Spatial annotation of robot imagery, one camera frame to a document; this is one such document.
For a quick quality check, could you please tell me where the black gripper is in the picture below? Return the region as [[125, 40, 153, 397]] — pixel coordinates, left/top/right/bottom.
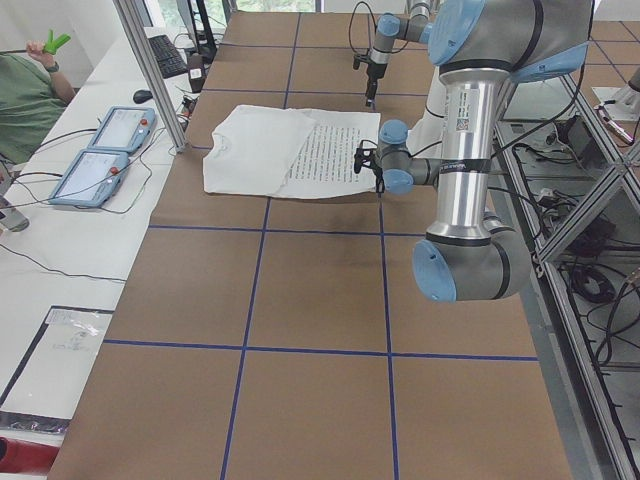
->
[[365, 63, 386, 195]]

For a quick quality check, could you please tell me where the white long-sleeve printed shirt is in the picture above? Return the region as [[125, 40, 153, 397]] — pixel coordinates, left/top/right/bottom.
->
[[203, 105, 381, 199]]

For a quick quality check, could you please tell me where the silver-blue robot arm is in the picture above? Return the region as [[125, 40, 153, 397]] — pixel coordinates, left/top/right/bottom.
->
[[362, 1, 595, 302], [354, 1, 441, 107]]

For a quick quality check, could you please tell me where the black keyboard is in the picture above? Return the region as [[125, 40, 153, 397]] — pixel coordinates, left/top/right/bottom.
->
[[148, 35, 188, 79]]

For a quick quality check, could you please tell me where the black computer mouse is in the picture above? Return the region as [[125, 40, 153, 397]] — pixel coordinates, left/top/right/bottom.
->
[[132, 89, 153, 104]]

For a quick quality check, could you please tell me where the upper blue teach pendant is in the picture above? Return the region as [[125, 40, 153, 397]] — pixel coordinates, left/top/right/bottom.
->
[[88, 106, 156, 154]]

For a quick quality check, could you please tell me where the blue teach pendant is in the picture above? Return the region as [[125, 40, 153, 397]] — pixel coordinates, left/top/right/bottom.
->
[[48, 149, 129, 208], [88, 106, 156, 154]]

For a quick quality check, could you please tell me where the lower blue teach pendant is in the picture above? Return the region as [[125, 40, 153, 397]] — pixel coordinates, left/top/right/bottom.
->
[[48, 149, 129, 208]]

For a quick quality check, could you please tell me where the green plastic clamp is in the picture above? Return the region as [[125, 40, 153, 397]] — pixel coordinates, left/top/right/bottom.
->
[[43, 29, 71, 55]]

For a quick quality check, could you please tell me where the person in green shirt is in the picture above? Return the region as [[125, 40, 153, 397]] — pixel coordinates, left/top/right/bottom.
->
[[1, 41, 76, 164]]

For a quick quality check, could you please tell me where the plastic document sleeve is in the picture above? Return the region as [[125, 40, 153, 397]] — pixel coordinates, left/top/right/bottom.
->
[[1, 305, 113, 435]]

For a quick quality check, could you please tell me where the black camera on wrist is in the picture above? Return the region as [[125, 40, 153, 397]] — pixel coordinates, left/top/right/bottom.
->
[[353, 140, 378, 174], [353, 53, 370, 70]]

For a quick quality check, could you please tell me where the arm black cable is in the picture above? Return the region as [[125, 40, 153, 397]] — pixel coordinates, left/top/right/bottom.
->
[[348, 0, 416, 66], [399, 99, 591, 211]]

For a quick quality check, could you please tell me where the aluminium frame post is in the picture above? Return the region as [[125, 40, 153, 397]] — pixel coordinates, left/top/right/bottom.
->
[[113, 0, 186, 153]]

